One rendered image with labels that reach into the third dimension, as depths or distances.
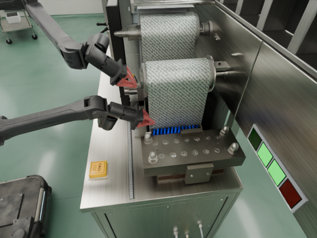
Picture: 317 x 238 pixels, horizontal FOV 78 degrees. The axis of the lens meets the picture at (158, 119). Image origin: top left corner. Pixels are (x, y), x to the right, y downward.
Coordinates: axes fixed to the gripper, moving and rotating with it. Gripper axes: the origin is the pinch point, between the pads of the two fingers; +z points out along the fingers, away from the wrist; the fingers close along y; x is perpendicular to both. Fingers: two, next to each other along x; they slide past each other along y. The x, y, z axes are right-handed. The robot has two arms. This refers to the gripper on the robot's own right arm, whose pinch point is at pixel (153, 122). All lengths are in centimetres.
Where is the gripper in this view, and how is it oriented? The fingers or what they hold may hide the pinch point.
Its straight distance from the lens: 84.6
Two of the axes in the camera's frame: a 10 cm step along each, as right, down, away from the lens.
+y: 1.3, 6.8, -7.2
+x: 4.9, -6.8, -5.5
